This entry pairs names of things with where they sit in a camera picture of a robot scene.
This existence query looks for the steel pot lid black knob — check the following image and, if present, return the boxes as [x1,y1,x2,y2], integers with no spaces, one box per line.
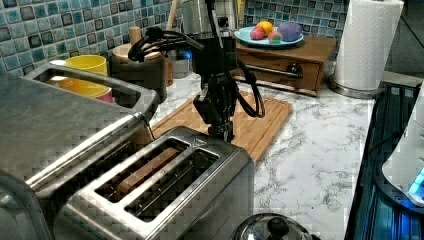
[230,213,321,240]

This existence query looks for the bamboo cutting board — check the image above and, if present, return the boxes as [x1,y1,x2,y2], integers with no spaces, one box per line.
[152,96,292,164]

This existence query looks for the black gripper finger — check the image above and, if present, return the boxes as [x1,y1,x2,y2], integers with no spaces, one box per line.
[208,121,234,142]

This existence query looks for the stainless steel two-slot toaster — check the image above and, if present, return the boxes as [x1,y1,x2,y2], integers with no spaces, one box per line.
[62,126,254,240]

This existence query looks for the metal paper towel holder base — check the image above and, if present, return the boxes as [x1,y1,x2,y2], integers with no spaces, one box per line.
[327,75,386,100]

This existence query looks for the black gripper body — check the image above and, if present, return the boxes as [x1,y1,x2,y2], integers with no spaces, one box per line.
[193,73,235,126]

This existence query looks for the yellow cup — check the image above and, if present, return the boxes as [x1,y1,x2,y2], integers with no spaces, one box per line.
[49,54,111,99]

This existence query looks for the orange toy fruit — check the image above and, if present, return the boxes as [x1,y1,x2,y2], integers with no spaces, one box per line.
[257,21,274,36]

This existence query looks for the frosted glass jar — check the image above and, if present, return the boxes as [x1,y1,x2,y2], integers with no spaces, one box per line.
[169,50,192,79]

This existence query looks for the purple toy vegetable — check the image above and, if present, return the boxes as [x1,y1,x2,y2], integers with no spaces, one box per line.
[277,23,301,42]

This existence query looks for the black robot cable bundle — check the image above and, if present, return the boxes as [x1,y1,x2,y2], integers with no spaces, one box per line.
[127,0,266,119]

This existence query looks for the pink cup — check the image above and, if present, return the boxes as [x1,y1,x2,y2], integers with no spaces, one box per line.
[97,88,114,103]

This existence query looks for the light blue plate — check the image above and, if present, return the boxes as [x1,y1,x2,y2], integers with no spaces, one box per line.
[234,26,304,47]

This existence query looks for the black canister with wooden lid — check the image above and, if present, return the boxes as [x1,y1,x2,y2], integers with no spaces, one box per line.
[109,26,167,102]

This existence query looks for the brown utensil holder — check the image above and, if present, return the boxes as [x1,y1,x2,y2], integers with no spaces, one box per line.
[164,58,173,87]

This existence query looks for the black stovetop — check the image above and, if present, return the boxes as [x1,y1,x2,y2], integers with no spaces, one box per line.
[344,83,424,240]

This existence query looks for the stainless steel toaster oven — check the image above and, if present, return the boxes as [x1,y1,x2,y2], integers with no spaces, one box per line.
[0,64,159,240]

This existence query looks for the brown wooden toast slice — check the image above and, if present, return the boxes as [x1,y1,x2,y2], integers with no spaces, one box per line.
[114,148,180,199]

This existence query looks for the white electric kettle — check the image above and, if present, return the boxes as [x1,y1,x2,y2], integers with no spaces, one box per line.
[382,87,424,207]

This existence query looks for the white paper towel roll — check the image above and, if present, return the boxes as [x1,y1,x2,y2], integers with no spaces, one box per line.
[334,0,404,91]

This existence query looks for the wooden utensil handle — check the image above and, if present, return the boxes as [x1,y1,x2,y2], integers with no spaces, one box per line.
[166,0,179,30]

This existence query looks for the wooden drawer box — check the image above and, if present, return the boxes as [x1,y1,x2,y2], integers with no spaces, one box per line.
[237,36,337,97]

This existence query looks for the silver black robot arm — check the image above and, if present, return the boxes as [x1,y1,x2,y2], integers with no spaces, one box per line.
[181,0,237,142]

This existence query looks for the pink green toy fruit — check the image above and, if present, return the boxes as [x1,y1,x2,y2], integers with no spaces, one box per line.
[268,30,283,44]

